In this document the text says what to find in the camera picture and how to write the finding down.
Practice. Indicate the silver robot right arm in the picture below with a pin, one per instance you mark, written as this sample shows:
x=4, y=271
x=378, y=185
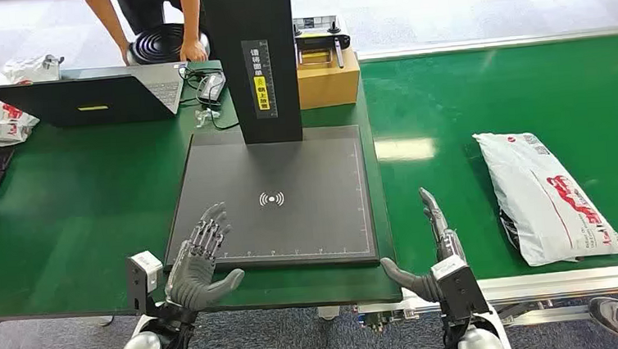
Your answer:
x=481, y=346

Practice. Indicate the person's left hand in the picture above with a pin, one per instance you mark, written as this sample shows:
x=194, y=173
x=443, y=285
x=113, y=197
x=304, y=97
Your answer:
x=194, y=50

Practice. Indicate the black weighing scanner device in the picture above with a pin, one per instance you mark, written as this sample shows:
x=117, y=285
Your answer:
x=289, y=196

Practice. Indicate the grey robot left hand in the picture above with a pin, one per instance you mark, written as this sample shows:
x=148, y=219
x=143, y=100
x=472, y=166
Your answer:
x=194, y=284

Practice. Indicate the black round ribbed stool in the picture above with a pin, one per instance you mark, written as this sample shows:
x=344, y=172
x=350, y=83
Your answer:
x=161, y=42

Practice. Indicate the white red-printed courier package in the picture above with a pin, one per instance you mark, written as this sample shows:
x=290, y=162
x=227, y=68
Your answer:
x=545, y=200

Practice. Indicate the person's left forearm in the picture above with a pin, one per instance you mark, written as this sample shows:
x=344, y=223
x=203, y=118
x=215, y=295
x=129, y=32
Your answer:
x=191, y=13

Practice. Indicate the black remote controller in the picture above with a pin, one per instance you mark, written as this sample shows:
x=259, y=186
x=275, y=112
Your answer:
x=321, y=42

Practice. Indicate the white table foot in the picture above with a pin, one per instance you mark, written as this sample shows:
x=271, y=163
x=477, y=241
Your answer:
x=328, y=312

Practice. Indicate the conveyor terminal block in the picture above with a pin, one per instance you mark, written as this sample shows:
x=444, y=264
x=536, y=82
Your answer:
x=387, y=319

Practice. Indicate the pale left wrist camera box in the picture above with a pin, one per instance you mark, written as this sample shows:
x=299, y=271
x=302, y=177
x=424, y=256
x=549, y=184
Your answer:
x=143, y=277

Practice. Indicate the person's right forearm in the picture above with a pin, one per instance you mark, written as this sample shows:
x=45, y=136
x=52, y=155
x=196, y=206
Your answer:
x=108, y=24

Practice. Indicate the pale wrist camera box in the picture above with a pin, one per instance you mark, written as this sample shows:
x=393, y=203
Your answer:
x=143, y=277
x=461, y=288

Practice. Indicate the dark open laptop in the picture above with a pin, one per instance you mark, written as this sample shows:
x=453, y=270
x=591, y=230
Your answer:
x=86, y=102

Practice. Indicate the small clear plastic scrap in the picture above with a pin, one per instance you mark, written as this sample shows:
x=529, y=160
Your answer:
x=206, y=117

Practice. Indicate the grey power adapter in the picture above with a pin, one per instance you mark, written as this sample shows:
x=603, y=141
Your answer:
x=211, y=86

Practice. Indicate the green conveyor belt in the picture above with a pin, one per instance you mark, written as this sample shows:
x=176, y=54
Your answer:
x=498, y=84

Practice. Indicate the brown cardboard box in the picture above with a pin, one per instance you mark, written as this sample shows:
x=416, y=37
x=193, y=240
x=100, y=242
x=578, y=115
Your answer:
x=330, y=82

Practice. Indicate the person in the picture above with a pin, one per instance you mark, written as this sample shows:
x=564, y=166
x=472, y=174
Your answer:
x=145, y=5

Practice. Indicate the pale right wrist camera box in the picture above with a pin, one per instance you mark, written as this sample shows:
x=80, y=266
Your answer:
x=461, y=288

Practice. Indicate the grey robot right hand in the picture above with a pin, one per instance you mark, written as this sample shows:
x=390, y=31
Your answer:
x=416, y=286

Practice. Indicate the person's right hand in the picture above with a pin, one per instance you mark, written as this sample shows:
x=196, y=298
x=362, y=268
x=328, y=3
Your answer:
x=126, y=55

